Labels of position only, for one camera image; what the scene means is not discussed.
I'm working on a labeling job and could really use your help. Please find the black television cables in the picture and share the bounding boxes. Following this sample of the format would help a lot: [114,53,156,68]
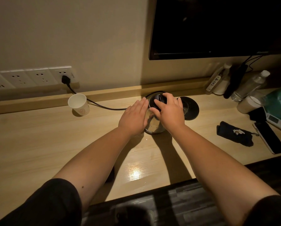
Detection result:
[243,55,264,73]

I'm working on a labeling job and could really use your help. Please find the white remote control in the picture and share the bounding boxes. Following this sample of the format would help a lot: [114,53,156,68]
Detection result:
[206,67,225,92]

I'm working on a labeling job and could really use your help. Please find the steel electric kettle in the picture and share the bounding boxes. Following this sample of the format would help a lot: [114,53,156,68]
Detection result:
[144,93,167,134]

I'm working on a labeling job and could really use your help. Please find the black power cable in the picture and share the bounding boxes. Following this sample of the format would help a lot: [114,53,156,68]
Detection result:
[66,83,167,111]

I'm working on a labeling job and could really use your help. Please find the black oblong device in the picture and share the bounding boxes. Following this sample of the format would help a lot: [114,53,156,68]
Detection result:
[223,64,248,99]

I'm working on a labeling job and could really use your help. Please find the black fabric pouch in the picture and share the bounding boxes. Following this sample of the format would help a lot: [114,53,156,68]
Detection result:
[216,121,254,148]

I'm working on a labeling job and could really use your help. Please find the person's left forearm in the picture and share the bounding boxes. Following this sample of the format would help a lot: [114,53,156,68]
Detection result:
[53,126,134,211]

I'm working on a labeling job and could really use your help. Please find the person's black sleeve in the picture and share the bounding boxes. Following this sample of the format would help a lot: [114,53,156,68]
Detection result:
[242,195,281,226]
[0,178,83,226]

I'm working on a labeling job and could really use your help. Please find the person's left hand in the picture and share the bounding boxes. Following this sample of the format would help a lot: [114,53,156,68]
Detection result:
[118,97,149,137]

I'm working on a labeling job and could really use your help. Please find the person's black left sleeve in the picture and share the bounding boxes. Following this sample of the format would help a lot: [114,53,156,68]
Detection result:
[0,178,83,226]

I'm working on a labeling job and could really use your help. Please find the black television screen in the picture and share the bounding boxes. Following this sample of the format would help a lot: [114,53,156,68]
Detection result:
[149,0,281,60]

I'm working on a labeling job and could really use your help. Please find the white device with display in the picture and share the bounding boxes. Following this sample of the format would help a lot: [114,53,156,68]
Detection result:
[265,113,281,136]

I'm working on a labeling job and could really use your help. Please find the clear bottle with white cap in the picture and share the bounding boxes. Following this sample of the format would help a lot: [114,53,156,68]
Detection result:
[231,70,271,102]

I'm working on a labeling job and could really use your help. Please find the person's black right sleeve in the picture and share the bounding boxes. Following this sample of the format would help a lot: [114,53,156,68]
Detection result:
[242,195,281,226]

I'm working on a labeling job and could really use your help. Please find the person's right hand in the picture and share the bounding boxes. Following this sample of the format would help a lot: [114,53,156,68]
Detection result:
[150,93,186,133]

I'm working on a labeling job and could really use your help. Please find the person's right forearm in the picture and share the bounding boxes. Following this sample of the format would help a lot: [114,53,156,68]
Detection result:
[172,125,279,226]

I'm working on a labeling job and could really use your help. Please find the black smartphone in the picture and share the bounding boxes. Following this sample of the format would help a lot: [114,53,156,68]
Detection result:
[253,121,281,155]

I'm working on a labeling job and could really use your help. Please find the black round kettle base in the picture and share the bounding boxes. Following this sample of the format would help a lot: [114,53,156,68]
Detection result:
[178,96,200,121]

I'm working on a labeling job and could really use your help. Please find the green plastic bag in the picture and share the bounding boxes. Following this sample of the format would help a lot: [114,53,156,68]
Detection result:
[261,83,281,123]

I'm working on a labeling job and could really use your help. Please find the white tipped paper cup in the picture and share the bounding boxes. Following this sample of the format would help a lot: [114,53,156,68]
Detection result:
[237,95,264,114]

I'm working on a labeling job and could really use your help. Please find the wooden desk back rail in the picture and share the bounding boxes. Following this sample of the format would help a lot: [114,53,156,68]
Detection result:
[0,77,210,116]

